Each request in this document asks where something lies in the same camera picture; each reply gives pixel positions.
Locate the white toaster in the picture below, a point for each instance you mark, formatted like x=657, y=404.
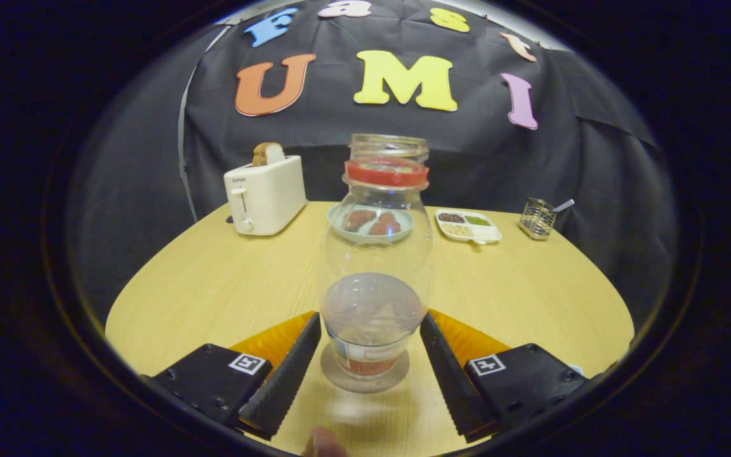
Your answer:
x=270, y=197

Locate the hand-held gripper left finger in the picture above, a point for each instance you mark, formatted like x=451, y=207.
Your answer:
x=280, y=387

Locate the bread slice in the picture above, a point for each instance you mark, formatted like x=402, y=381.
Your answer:
x=268, y=154

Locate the wooden table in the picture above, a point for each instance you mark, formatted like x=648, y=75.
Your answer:
x=213, y=285

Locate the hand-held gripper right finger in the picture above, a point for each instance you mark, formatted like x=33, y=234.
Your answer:
x=457, y=387

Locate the pale green plate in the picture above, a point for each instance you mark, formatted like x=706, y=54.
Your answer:
x=332, y=219

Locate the white divided dish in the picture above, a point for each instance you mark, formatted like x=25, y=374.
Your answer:
x=470, y=227

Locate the brown meat piece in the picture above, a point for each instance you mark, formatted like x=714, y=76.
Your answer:
x=358, y=220
x=386, y=224

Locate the round brown coaster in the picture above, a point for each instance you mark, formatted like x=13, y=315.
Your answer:
x=334, y=379

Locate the metal spoon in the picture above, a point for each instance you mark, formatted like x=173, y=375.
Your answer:
x=563, y=205

